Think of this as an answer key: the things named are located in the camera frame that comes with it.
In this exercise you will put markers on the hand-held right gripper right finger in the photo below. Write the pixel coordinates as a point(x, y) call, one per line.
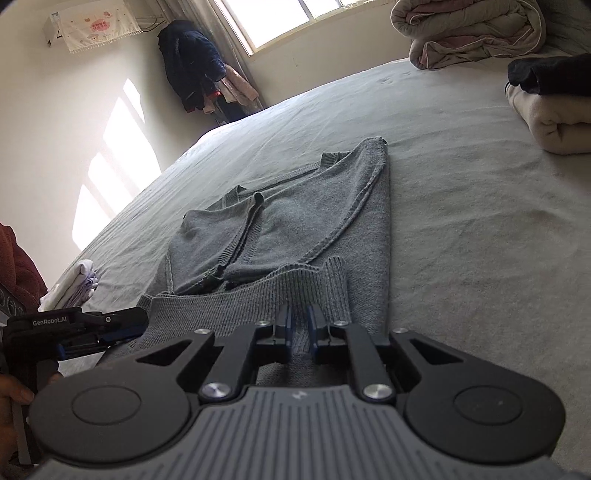
point(314, 323)

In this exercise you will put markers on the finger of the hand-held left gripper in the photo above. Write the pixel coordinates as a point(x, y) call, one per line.
point(101, 345)
point(120, 321)

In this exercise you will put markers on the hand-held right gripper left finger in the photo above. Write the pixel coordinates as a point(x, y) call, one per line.
point(288, 323)

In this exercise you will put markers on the grey knit sweater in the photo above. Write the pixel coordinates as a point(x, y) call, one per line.
point(300, 221)

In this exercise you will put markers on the person's left forearm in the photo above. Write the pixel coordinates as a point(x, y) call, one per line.
point(18, 267)

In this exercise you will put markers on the stack of white folded clothes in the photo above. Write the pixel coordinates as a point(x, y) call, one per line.
point(69, 286)

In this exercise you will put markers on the hanging pink clothes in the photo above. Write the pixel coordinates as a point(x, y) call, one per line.
point(240, 87)

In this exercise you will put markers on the person's left hand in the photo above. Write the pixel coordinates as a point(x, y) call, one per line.
point(9, 415)

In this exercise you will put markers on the grey bed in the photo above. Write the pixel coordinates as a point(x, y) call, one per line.
point(461, 207)

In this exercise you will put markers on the grey lace curtain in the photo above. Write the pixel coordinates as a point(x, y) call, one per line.
point(217, 27)

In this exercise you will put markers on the beige folded garment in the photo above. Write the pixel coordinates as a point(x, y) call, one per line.
point(554, 124)

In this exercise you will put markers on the folded grey pink comforter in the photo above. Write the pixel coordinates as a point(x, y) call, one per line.
point(461, 27)

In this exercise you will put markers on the black folded garment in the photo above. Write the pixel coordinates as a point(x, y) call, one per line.
point(554, 74)

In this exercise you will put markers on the grey quilted headboard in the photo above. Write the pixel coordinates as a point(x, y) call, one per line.
point(572, 27)

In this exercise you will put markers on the covered wall air conditioner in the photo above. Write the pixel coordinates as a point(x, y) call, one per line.
point(97, 27)

